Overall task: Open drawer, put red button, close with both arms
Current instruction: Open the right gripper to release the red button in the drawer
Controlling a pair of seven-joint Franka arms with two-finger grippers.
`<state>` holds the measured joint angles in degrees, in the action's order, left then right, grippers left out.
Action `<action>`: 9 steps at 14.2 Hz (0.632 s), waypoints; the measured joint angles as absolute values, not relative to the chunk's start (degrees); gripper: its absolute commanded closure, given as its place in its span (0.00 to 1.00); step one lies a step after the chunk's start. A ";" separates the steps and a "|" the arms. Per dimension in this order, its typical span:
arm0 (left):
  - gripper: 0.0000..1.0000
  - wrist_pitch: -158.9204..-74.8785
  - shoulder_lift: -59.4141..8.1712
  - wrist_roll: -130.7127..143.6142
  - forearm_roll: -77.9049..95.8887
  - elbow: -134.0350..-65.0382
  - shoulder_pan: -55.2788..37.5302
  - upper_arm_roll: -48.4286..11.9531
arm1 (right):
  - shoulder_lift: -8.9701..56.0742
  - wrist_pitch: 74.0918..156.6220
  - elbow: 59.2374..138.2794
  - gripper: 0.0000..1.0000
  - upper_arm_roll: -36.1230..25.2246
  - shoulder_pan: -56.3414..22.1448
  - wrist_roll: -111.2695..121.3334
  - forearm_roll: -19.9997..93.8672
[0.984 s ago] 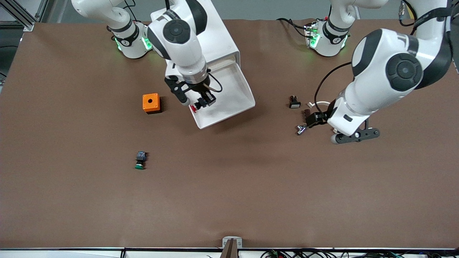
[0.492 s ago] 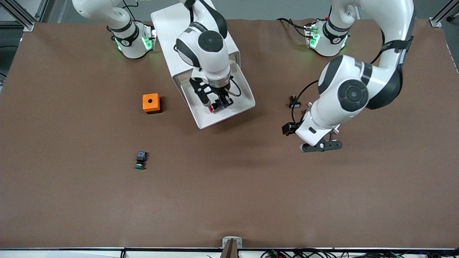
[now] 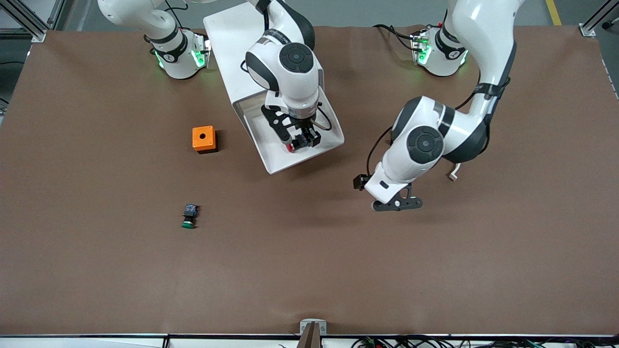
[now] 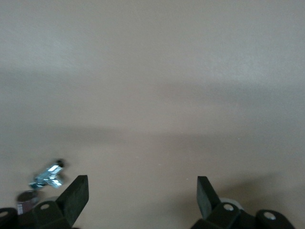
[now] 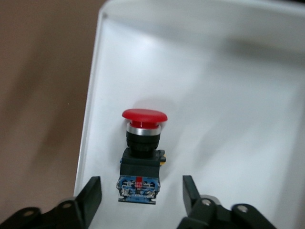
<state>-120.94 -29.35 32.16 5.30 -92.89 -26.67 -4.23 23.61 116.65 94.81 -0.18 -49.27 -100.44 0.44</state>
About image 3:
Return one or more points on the aluminium frame profile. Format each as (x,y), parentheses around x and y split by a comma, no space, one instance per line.
(597,21)
(29,21)

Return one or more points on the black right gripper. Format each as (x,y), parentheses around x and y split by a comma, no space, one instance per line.
(304,129)

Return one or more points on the grey camera post bracket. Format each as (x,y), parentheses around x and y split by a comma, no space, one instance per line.
(313,328)

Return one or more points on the white table edge rail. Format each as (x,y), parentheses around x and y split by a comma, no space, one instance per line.
(145,340)

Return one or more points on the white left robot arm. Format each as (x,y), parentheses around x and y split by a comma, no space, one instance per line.
(425,145)

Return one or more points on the green mushroom push button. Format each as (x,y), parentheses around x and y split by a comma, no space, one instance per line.
(189,216)

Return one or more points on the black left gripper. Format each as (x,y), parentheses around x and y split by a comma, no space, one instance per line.
(358,182)

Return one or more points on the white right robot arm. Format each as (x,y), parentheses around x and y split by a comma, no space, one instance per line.
(290,72)

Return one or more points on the orange button enclosure box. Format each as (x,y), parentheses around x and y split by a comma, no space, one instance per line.
(203,137)

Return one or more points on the white curved plastic bracket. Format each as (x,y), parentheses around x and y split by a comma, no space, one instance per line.
(454,173)

